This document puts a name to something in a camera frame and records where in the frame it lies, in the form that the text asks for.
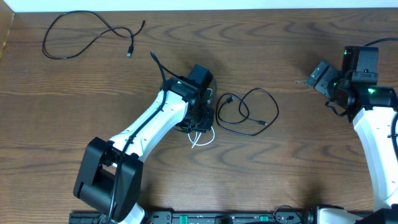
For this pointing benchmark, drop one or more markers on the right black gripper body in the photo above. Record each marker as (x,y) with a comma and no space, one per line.
(329,83)

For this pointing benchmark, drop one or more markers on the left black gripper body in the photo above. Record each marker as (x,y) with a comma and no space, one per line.
(202,121)

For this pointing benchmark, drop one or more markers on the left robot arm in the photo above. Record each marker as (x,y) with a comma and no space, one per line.
(110,174)

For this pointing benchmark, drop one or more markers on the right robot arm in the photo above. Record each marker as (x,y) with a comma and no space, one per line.
(372,109)

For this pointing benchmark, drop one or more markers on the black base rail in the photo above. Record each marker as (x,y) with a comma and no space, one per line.
(282,215)

